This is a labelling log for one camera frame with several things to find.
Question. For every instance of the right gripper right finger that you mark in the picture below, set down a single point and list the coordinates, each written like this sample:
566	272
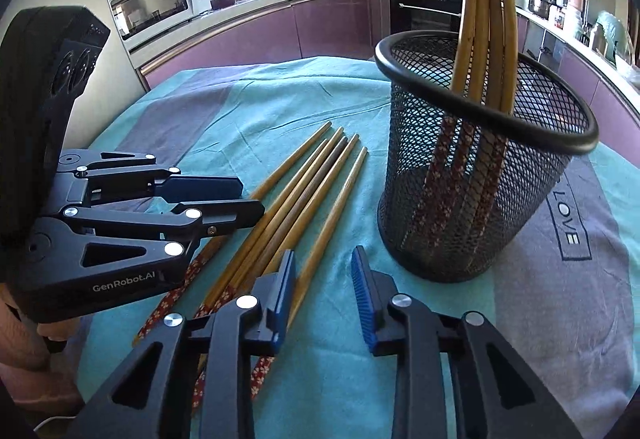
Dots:
446	364

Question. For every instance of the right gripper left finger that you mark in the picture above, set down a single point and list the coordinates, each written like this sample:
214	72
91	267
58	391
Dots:
149	395

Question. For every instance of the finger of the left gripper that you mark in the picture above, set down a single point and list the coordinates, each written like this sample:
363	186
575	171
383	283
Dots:
130	181
100	236

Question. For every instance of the person's left hand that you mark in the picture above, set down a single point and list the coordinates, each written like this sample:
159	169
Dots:
32	381

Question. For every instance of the white microwave oven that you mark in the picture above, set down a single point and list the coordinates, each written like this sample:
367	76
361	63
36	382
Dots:
139	21

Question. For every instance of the black mesh utensil cup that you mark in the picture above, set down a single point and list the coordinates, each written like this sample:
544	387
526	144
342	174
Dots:
549	126

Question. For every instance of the black built-in oven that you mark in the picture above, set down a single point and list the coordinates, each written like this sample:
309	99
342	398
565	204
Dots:
433	15

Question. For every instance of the mint green appliance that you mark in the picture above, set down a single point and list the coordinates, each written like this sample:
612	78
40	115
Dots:
618	41

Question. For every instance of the steel stock pot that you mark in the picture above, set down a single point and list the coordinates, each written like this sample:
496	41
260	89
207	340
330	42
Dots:
542	8

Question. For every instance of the pink kettle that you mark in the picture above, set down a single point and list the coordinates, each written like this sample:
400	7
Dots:
574	16

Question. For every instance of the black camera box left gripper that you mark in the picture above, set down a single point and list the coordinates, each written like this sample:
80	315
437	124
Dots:
47	56

